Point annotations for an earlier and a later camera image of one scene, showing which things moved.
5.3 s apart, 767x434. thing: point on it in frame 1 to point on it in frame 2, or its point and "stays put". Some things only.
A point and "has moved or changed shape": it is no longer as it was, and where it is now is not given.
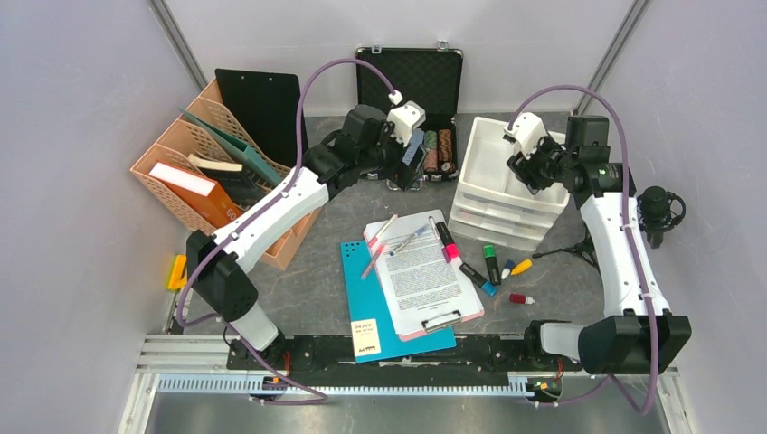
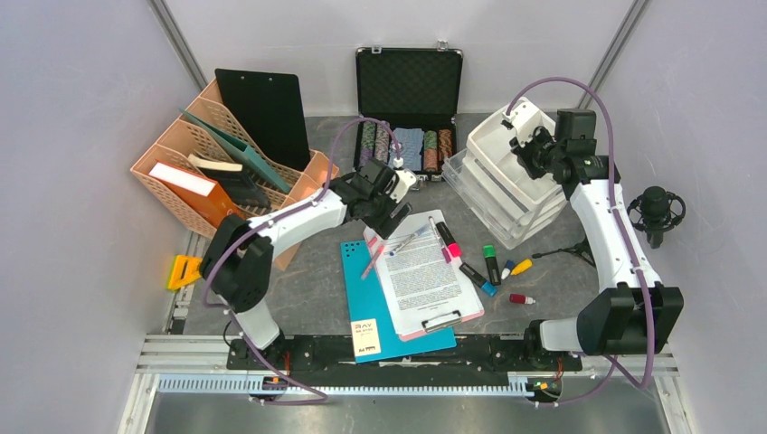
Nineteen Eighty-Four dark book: [241, 186] stays put
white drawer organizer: [490, 202] has moved or changed shape
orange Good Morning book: [199, 194] stays put
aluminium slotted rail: [250, 385] stays put
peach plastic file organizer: [208, 171] stays put
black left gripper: [407, 175] to [386, 225]
